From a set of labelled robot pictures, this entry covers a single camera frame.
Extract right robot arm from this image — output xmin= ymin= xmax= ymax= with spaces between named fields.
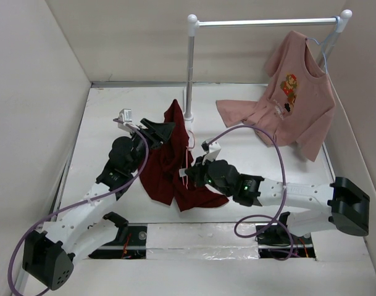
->
xmin=179 ymin=158 xmax=370 ymax=242

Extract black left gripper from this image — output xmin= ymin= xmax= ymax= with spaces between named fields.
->
xmin=127 ymin=119 xmax=173 ymax=173

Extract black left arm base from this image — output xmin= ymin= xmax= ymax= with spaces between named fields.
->
xmin=88 ymin=212 xmax=148 ymax=260

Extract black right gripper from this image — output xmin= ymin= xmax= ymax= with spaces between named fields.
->
xmin=186 ymin=153 xmax=233 ymax=197

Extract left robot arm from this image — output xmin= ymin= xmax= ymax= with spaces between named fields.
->
xmin=22 ymin=118 xmax=175 ymax=290

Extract pink printed t shirt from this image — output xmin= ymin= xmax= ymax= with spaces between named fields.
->
xmin=216 ymin=31 xmax=335 ymax=162

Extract dark red t shirt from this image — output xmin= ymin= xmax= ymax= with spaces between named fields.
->
xmin=140 ymin=100 xmax=228 ymax=212

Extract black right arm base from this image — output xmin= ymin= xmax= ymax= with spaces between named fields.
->
xmin=255 ymin=223 xmax=316 ymax=260

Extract pink wire hanger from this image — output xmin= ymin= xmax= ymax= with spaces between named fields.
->
xmin=182 ymin=130 xmax=196 ymax=189

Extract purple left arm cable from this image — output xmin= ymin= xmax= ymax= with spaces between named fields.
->
xmin=7 ymin=118 xmax=150 ymax=296

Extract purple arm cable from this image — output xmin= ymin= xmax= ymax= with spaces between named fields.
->
xmin=7 ymin=118 xmax=150 ymax=296
xmin=201 ymin=125 xmax=301 ymax=259

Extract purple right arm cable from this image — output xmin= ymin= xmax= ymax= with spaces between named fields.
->
xmin=201 ymin=125 xmax=301 ymax=259

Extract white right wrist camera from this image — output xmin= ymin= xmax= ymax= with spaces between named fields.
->
xmin=201 ymin=139 xmax=221 ymax=164

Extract blue wire hanger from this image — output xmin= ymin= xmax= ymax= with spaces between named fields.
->
xmin=306 ymin=16 xmax=343 ymax=75

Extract white metal clothes rack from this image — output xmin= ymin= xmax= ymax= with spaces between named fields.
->
xmin=183 ymin=9 xmax=353 ymax=122

